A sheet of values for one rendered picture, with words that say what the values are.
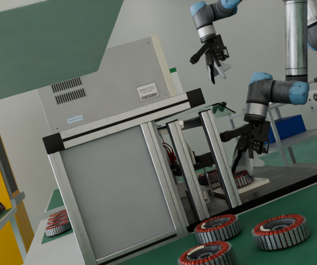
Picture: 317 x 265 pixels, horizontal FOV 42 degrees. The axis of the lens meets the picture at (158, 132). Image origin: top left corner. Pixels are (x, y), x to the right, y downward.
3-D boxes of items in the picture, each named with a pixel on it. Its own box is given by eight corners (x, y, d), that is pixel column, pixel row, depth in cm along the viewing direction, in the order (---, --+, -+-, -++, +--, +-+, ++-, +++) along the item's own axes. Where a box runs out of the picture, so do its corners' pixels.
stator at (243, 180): (247, 178, 144) (244, 167, 144) (259, 181, 133) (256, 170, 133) (217, 189, 143) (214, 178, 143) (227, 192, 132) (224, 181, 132)
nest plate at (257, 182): (249, 180, 147) (248, 176, 147) (269, 182, 132) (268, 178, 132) (211, 194, 144) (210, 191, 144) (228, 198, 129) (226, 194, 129)
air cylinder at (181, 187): (183, 193, 162) (179, 180, 162) (189, 195, 155) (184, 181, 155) (171, 197, 161) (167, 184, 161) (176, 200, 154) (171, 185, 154)
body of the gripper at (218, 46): (230, 58, 179) (221, 31, 179) (212, 64, 178) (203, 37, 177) (224, 62, 187) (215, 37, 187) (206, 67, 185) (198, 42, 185)
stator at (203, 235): (240, 223, 106) (236, 209, 106) (244, 236, 95) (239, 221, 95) (198, 235, 107) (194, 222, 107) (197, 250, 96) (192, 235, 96)
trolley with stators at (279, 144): (298, 178, 468) (270, 92, 467) (360, 183, 370) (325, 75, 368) (252, 196, 455) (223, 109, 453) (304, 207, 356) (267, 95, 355)
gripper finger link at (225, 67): (236, 70, 173) (226, 55, 178) (223, 74, 172) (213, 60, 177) (235, 75, 176) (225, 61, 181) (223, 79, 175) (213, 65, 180)
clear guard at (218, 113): (214, 118, 183) (210, 105, 183) (236, 113, 159) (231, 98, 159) (145, 142, 176) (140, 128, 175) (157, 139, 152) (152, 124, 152)
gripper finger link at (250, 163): (268, 174, 130) (264, 150, 136) (251, 170, 129) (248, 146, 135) (264, 179, 132) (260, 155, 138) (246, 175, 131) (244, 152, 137)
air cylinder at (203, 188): (203, 200, 139) (198, 184, 139) (211, 202, 132) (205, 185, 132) (189, 205, 138) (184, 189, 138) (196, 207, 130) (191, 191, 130)
